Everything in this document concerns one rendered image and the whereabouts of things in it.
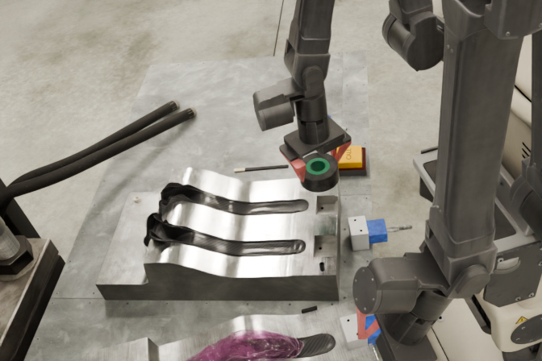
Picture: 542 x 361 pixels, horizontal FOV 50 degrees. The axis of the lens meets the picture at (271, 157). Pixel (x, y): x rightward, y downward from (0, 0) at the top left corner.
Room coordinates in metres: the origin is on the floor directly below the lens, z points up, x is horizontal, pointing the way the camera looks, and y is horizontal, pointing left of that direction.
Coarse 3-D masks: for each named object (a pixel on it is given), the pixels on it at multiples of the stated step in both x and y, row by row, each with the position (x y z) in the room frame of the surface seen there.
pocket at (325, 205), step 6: (318, 198) 0.84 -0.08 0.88; (324, 198) 0.84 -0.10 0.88; (330, 198) 0.83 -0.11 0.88; (336, 198) 0.83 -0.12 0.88; (318, 204) 0.84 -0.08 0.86; (324, 204) 0.83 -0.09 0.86; (330, 204) 0.83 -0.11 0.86; (336, 204) 0.82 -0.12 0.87; (318, 210) 0.82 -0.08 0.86; (324, 210) 0.82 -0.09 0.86; (330, 210) 0.81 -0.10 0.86; (336, 210) 0.80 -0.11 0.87
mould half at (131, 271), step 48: (144, 192) 0.99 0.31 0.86; (240, 192) 0.90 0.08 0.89; (288, 192) 0.87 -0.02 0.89; (336, 192) 0.84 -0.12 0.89; (240, 240) 0.77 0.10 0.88; (144, 288) 0.73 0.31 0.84; (192, 288) 0.70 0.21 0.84; (240, 288) 0.68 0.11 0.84; (288, 288) 0.65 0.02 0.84; (336, 288) 0.63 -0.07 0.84
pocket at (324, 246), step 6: (318, 240) 0.73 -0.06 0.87; (324, 240) 0.73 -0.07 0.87; (330, 240) 0.73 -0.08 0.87; (336, 240) 0.72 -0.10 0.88; (318, 246) 0.73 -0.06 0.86; (324, 246) 0.72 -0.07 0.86; (330, 246) 0.72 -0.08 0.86; (336, 246) 0.71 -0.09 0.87; (318, 252) 0.71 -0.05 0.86; (324, 252) 0.71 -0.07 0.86; (330, 252) 0.71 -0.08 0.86; (336, 252) 0.69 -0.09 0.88
